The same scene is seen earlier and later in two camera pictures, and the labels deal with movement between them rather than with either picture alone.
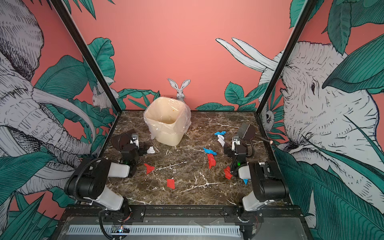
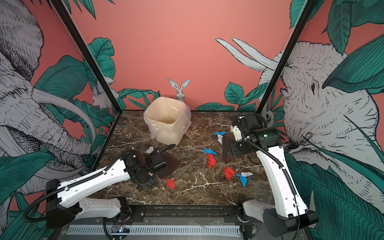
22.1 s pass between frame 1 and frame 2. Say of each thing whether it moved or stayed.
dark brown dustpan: moved
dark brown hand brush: moved
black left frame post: stayed
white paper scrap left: stayed
